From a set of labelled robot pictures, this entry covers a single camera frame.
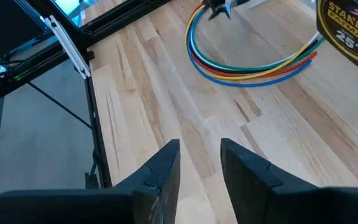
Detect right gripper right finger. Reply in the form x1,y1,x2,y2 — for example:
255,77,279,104
221,138,358,224

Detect silver metal bracket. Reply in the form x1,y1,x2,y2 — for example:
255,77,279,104
44,14,92,79

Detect black aluminium rig frame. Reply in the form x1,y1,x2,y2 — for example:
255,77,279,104
0,0,172,203

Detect coloured wire bundle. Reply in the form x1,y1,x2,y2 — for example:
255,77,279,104
185,2,326,88

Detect yellow black tape measure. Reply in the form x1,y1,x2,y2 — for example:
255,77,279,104
316,0,358,80

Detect black handled pliers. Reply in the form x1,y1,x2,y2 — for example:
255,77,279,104
203,0,239,21

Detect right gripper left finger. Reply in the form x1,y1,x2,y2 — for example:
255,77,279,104
0,139,181,224

